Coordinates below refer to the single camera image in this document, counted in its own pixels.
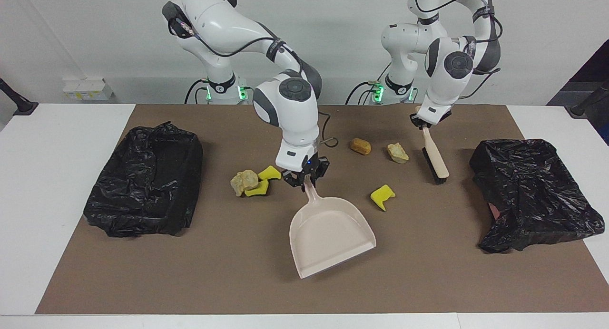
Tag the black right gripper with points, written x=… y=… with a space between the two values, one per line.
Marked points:
x=308 y=167

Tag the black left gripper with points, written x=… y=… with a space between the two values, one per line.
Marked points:
x=440 y=124

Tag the beige paper wad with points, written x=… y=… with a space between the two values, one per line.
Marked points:
x=397 y=153
x=243 y=181

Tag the beige hand brush black bristles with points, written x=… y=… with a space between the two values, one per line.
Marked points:
x=435 y=153

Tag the yellow sponge piece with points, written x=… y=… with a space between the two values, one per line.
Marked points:
x=380 y=196
x=270 y=172
x=257 y=189

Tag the brown cork chunk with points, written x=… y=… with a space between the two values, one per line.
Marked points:
x=360 y=146

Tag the beige plastic dustpan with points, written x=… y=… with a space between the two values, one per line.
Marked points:
x=328 y=234

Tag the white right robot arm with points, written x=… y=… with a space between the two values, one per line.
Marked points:
x=285 y=115

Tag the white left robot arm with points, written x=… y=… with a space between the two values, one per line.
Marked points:
x=447 y=82

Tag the pink plastic bin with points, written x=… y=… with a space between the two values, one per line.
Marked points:
x=495 y=211

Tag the black plastic trash bag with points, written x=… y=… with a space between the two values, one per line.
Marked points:
x=142 y=177
x=533 y=186

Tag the brown table mat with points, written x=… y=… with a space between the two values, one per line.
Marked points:
x=190 y=272

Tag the black stand pole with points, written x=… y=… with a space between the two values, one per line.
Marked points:
x=19 y=103
x=590 y=103

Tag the dark partition panel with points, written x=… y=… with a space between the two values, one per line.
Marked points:
x=590 y=62

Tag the white wall socket box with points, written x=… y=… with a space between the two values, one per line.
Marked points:
x=88 y=89

